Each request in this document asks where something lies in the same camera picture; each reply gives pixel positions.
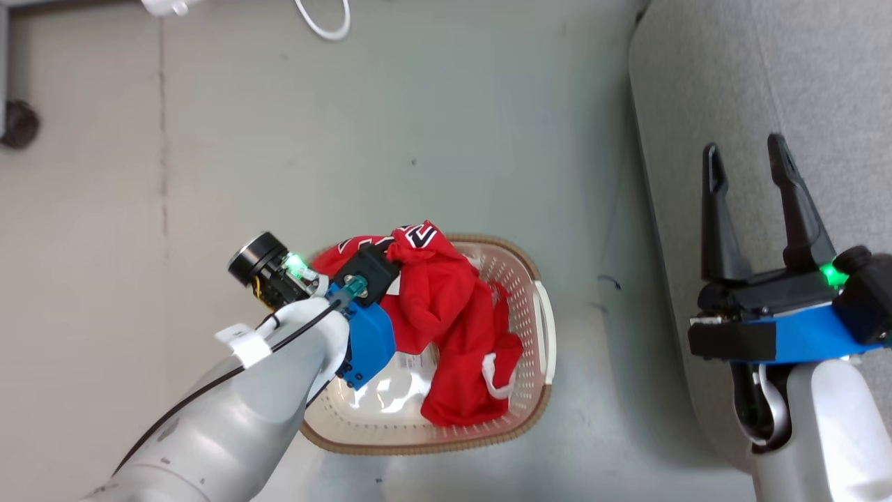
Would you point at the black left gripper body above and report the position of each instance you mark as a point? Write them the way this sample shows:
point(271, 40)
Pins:
point(268, 268)

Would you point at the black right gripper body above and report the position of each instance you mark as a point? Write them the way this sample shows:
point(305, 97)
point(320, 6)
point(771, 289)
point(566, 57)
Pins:
point(867, 293)

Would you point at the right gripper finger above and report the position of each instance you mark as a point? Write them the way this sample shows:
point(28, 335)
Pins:
point(801, 216)
point(718, 230)

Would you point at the red numbered sports jersey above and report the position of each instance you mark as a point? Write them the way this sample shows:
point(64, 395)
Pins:
point(421, 236)

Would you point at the red velvet garment white trim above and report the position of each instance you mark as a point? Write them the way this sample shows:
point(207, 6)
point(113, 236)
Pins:
point(453, 321)

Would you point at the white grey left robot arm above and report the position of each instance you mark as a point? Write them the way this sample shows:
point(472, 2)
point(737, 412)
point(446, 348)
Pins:
point(230, 425)

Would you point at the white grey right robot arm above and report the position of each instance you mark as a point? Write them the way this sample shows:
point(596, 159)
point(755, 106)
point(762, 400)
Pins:
point(829, 439)

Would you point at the beige plastic laundry basket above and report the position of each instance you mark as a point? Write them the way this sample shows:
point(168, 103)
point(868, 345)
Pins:
point(390, 415)

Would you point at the grey fabric sofa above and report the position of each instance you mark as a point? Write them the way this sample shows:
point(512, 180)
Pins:
point(752, 84)

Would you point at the white plastic object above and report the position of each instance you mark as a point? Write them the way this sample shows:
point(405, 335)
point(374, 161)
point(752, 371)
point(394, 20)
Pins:
point(167, 6)

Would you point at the dark round caster wheel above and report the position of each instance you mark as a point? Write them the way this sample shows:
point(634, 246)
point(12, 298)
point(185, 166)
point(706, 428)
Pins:
point(19, 124)

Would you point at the right wrist camera blue mount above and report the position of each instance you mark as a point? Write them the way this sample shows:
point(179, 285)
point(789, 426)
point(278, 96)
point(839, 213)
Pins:
point(801, 338)

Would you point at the wrist camera blue mount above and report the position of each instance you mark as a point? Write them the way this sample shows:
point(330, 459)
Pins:
point(801, 338)
point(369, 341)

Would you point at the left wrist camera blue mount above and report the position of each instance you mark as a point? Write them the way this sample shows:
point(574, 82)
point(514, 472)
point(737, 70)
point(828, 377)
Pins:
point(369, 341)

